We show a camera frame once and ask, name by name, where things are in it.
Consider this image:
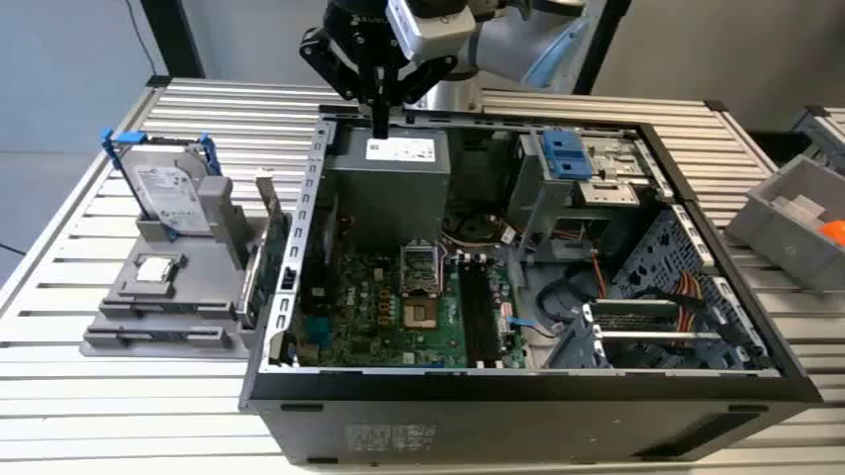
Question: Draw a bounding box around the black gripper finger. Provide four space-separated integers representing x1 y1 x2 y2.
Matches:
380 54 460 141
298 27 384 141

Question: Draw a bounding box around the RAM slot with white latch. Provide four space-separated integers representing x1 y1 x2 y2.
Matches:
484 253 508 369
467 253 491 369

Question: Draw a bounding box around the grey power supply unit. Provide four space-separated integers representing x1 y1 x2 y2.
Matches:
322 126 454 248

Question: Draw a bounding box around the grey metal drive cage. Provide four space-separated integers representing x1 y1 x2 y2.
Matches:
507 126 669 261

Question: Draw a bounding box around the silver hard disk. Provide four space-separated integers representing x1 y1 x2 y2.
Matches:
122 145 214 237

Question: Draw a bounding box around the metal socket cover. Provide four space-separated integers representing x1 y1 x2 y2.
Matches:
401 239 442 297

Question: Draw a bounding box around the green graphics card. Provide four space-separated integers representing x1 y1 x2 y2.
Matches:
238 167 298 332

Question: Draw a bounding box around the grey parts rack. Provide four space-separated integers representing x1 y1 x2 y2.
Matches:
78 175 270 360

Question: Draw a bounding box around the CPU socket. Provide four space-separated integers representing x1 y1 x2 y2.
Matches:
404 295 442 331

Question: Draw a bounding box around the silver CPU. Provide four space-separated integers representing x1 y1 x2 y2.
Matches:
135 256 175 284

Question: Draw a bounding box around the green motherboard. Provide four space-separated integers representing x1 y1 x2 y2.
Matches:
301 197 531 370

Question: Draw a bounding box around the white block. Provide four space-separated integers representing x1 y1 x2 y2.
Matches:
771 194 828 223

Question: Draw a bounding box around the grey metal disk bay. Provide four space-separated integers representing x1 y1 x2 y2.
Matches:
545 295 776 371

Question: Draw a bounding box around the grey plastic bin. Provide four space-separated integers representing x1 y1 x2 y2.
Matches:
724 153 845 297

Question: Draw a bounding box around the orange ball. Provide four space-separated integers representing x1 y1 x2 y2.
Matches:
815 220 845 247

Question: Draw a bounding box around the black PC case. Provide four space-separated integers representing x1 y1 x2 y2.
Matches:
237 103 824 466

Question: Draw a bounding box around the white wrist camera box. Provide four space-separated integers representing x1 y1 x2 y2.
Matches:
385 0 479 64

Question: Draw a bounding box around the black frame post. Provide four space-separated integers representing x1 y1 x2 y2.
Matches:
135 0 208 80
572 0 635 96

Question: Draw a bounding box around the blue drive bracket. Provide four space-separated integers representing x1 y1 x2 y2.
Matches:
541 129 592 180

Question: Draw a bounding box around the power supply wire bundle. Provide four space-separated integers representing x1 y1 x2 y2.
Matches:
440 207 524 248

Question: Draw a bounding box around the orange red wire bundle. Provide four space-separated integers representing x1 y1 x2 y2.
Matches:
552 223 600 241

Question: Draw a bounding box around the thin red data wire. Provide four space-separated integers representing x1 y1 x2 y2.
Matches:
589 248 611 301

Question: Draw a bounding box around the red yellow wire bundle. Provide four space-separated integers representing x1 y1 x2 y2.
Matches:
671 270 707 333

